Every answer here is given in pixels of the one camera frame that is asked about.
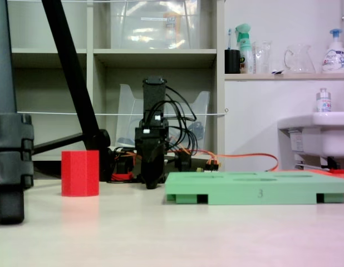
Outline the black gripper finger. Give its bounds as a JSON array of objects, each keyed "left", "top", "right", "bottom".
[
  {"left": 156, "top": 146, "right": 166, "bottom": 185},
  {"left": 139, "top": 146, "right": 159, "bottom": 190}
]

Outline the red octagonal pillar block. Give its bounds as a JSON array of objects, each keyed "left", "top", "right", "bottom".
[{"left": 61, "top": 150, "right": 100, "bottom": 197}]

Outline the clear plastic file holder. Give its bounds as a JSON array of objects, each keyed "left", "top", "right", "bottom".
[{"left": 115, "top": 83, "right": 211, "bottom": 149}]

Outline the green shape sorting board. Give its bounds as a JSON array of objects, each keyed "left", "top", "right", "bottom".
[{"left": 164, "top": 171, "right": 344, "bottom": 206}]

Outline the black tripod spreader bar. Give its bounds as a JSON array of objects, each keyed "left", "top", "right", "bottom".
[{"left": 32, "top": 132, "right": 88, "bottom": 155}]

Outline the beige shelf unit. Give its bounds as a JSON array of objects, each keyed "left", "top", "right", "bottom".
[{"left": 6, "top": 0, "right": 225, "bottom": 162}]

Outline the black cup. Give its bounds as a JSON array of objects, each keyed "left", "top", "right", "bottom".
[{"left": 224, "top": 49, "right": 242, "bottom": 75}]

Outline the clear plastic storage box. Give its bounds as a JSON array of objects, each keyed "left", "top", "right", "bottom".
[{"left": 109, "top": 0, "right": 201, "bottom": 50}]

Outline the green spray bottle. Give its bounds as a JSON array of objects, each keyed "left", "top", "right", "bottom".
[{"left": 235, "top": 23, "right": 255, "bottom": 75}]

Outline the clear measuring glass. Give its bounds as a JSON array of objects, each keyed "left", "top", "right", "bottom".
[{"left": 252, "top": 41, "right": 273, "bottom": 75}]

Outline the grey black tripod leg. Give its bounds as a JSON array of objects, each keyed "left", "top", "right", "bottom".
[{"left": 0, "top": 0, "right": 35, "bottom": 225}]

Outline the clear glass pitcher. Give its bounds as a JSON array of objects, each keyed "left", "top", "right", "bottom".
[{"left": 284, "top": 44, "right": 317, "bottom": 74}]

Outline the white sink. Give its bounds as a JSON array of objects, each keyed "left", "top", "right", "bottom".
[{"left": 277, "top": 111, "right": 344, "bottom": 171}]

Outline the clear sanitizer bottle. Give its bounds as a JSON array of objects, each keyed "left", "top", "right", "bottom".
[{"left": 316, "top": 88, "right": 333, "bottom": 113}]

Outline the white foam soap bottle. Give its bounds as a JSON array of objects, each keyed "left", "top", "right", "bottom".
[{"left": 321, "top": 28, "right": 344, "bottom": 74}]

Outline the black motor cable loop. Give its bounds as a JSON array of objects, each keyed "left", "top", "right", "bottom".
[{"left": 164, "top": 85, "right": 202, "bottom": 156}]

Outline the thin orange wire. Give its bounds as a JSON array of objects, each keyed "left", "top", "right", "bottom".
[{"left": 185, "top": 149, "right": 279, "bottom": 172}]

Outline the white cord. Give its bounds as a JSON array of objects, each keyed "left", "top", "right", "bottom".
[{"left": 16, "top": 108, "right": 229, "bottom": 117}]

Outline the beige wall ledge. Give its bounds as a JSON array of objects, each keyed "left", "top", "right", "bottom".
[{"left": 224, "top": 72, "right": 344, "bottom": 82}]

